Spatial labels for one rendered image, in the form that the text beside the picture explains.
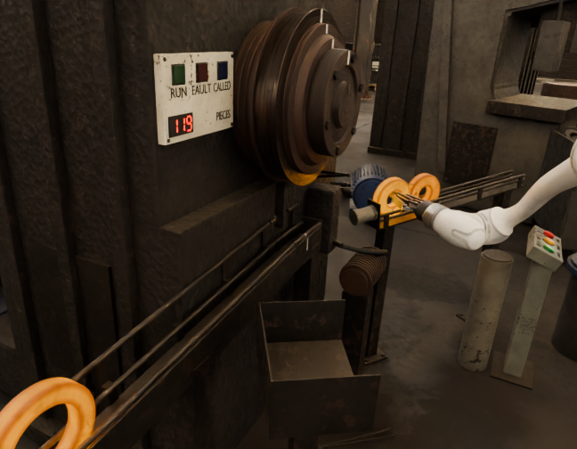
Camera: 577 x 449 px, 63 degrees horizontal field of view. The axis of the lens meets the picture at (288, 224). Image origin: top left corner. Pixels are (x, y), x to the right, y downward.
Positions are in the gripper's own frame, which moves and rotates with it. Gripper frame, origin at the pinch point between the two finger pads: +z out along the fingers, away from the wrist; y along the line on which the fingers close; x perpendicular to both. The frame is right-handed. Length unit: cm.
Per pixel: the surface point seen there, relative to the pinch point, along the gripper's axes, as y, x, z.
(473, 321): 30, -50, -27
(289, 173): -58, 22, -23
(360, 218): -16.3, -6.7, -2.9
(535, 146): 199, -18, 78
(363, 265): -19.5, -20.2, -12.5
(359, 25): 489, 32, 703
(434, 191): 20.5, -1.3, -1.4
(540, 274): 45, -24, -39
